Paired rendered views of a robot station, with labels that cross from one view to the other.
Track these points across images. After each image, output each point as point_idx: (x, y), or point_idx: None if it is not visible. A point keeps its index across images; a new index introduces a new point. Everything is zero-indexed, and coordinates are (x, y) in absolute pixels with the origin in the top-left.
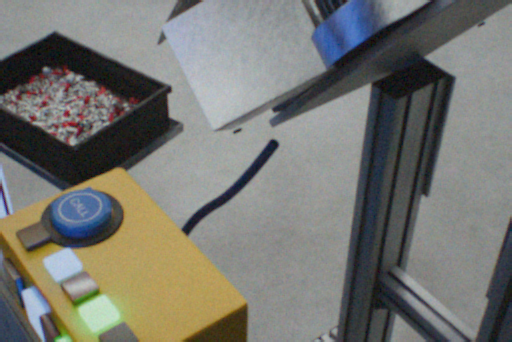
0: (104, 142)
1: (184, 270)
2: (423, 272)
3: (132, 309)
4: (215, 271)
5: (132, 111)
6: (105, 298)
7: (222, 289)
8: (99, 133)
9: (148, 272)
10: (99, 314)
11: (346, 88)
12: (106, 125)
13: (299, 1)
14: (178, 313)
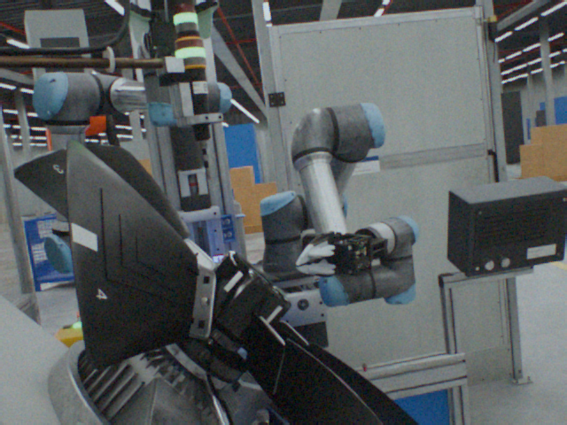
0: (273, 419)
1: (73, 334)
2: None
3: (73, 328)
4: (65, 337)
5: (281, 420)
6: (80, 324)
7: (58, 337)
8: (269, 409)
9: (80, 330)
10: (76, 323)
11: None
12: (275, 412)
13: None
14: (62, 333)
